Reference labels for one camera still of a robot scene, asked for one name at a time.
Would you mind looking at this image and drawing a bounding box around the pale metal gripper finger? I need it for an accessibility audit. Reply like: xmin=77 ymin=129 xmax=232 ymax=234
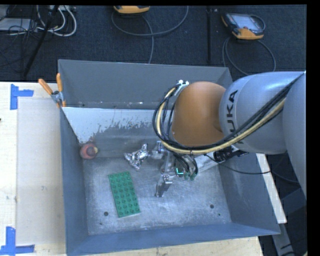
xmin=159 ymin=174 xmax=176 ymax=198
xmin=154 ymin=174 xmax=169 ymax=198

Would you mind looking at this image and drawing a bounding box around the black cylinder on white bracket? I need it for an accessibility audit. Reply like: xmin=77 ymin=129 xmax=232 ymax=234
xmin=195 ymin=146 xmax=241 ymax=171

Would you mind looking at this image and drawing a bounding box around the grey metal bin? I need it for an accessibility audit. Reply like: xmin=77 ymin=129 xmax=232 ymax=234
xmin=57 ymin=59 xmax=282 ymax=256

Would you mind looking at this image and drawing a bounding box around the dark green flat block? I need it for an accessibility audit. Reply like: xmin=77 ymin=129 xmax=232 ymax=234
xmin=107 ymin=171 xmax=142 ymax=219

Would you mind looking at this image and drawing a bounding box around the crumpled silver foil piece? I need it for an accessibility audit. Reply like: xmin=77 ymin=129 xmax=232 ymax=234
xmin=123 ymin=143 xmax=151 ymax=171

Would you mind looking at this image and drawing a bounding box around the red-orange toy fruit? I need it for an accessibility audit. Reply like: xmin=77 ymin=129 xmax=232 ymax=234
xmin=79 ymin=141 xmax=100 ymax=160

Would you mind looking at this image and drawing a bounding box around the pale wood flat board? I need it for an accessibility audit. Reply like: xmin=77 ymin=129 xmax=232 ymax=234
xmin=15 ymin=96 xmax=66 ymax=247

